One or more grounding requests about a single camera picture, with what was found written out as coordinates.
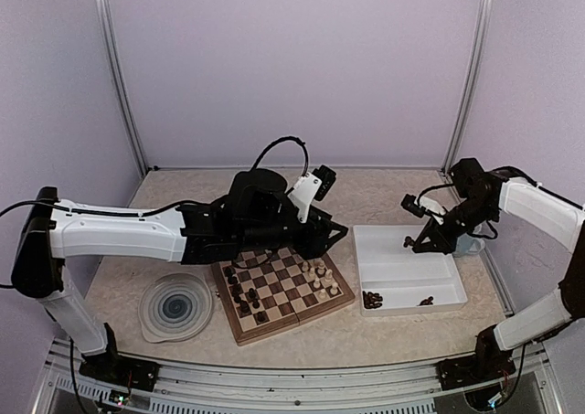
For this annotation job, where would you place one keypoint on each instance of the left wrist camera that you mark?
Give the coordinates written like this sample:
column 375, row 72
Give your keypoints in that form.
column 310, row 187

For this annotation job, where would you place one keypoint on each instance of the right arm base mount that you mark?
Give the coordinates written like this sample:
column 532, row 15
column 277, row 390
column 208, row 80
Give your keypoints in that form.
column 487, row 362

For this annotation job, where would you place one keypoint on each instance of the dark chess piece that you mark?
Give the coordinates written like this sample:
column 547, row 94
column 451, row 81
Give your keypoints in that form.
column 230, row 275

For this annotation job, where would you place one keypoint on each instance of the right aluminium frame post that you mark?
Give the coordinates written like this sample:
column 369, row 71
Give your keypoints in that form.
column 469, row 85

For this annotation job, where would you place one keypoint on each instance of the collapsible silicone bowl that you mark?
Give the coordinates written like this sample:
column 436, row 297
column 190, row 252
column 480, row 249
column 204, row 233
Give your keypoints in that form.
column 175, row 308

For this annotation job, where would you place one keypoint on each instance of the light blue mug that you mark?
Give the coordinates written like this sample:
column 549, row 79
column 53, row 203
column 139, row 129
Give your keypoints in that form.
column 467, row 245

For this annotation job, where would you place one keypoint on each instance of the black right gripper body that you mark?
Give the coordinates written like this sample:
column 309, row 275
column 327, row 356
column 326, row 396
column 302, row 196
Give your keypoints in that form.
column 474, row 216

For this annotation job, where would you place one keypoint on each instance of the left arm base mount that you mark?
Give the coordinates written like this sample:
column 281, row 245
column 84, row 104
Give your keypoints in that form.
column 124, row 371

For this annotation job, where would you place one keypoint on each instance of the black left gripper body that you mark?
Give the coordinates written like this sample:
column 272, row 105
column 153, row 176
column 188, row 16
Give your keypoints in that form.
column 259, row 237

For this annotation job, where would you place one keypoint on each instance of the left aluminium frame post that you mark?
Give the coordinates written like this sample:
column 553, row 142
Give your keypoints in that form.
column 121, row 92

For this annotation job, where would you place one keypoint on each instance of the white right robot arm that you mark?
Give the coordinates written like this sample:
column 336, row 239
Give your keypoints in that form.
column 544, row 236

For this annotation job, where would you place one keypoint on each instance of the wooden chess board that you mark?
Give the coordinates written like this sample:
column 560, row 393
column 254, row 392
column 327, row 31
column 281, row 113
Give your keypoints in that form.
column 274, row 280

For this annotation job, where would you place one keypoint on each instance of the front aluminium rail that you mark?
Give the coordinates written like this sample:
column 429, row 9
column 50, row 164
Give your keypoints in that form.
column 182, row 387

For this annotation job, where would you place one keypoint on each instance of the white plastic tray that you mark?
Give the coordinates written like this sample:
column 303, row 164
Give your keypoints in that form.
column 402, row 277

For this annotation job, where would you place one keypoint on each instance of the aluminium frame post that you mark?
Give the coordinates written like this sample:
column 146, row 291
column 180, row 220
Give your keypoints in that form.
column 469, row 85
column 121, row 92

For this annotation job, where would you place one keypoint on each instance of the dark pawn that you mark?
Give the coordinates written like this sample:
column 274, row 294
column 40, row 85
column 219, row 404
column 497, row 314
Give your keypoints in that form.
column 261, row 317

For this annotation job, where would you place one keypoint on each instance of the white chess pieces row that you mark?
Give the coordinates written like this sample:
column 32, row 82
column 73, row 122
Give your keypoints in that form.
column 317, row 282

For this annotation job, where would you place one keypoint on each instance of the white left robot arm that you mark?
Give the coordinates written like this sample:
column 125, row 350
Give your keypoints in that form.
column 57, row 229

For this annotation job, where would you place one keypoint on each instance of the dark piece back rank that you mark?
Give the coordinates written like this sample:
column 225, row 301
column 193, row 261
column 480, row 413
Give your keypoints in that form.
column 244, row 308

